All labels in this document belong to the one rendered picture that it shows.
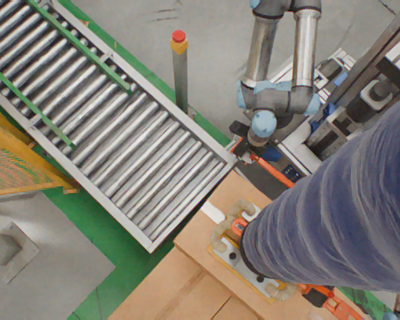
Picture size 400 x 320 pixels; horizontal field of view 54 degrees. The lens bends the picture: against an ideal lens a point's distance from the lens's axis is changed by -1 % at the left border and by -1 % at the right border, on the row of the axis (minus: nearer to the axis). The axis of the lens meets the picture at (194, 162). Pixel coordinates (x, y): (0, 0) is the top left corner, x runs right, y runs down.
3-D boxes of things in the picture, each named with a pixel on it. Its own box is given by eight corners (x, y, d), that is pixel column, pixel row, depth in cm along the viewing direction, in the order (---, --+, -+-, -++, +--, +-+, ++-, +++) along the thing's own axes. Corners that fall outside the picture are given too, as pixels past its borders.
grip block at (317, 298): (299, 293, 150) (303, 294, 144) (313, 272, 152) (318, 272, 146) (317, 308, 149) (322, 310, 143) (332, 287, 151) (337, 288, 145)
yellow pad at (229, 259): (205, 249, 163) (205, 249, 158) (220, 231, 165) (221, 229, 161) (270, 305, 158) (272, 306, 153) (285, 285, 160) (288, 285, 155)
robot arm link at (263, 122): (278, 108, 128) (277, 133, 126) (272, 121, 138) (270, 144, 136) (254, 106, 128) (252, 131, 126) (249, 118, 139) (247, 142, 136)
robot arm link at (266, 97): (283, 92, 140) (282, 121, 137) (252, 88, 140) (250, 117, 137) (288, 82, 132) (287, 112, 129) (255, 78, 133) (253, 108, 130)
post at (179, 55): (176, 115, 293) (169, 40, 197) (182, 108, 295) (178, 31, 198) (182, 121, 292) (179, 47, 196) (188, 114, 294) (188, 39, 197)
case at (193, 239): (175, 247, 202) (172, 241, 164) (223, 187, 211) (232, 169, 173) (268, 326, 193) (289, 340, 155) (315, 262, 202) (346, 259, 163)
